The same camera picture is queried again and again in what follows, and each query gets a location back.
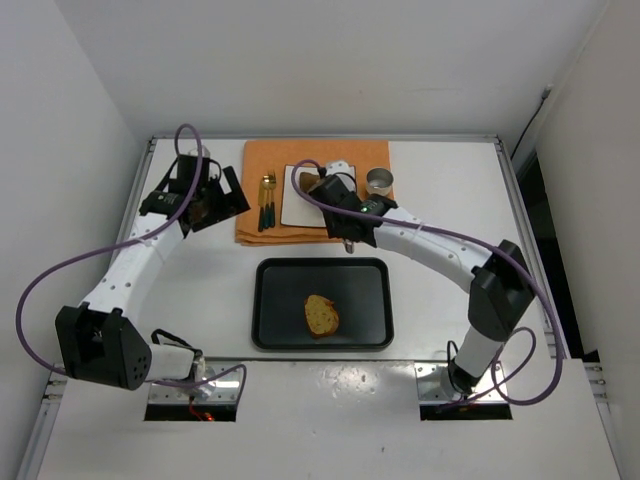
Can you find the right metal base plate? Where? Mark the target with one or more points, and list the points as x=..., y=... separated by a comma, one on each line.
x=433, y=388

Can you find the orange woven placemat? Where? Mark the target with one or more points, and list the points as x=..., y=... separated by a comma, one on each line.
x=262, y=156

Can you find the silver metal cup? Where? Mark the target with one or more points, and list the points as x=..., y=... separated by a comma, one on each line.
x=379, y=181

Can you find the brown chocolate croissant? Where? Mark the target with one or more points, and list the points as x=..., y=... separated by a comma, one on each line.
x=307, y=181

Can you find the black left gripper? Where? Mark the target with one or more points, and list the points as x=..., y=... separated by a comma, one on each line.
x=220, y=203

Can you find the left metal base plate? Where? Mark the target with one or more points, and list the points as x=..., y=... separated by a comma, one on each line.
x=222, y=384

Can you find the green handled gold spoon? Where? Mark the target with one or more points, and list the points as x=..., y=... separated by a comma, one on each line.
x=263, y=192

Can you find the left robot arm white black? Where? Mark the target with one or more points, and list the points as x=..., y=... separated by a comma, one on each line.
x=98, y=339

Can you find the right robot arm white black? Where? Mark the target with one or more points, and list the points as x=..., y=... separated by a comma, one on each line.
x=498, y=294

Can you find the black baking tray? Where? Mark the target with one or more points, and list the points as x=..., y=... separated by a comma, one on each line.
x=357, y=288

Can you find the left seeded bread slice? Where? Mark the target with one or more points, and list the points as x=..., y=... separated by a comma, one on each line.
x=321, y=317

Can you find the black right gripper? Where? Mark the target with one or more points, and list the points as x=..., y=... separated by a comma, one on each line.
x=347, y=235

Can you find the green handled gold knife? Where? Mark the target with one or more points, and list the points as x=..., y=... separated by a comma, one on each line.
x=267, y=222

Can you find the white square plate black rim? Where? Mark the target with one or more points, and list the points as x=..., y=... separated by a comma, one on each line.
x=297, y=212

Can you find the metal base plate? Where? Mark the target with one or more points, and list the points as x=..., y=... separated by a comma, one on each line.
x=433, y=388
x=222, y=384

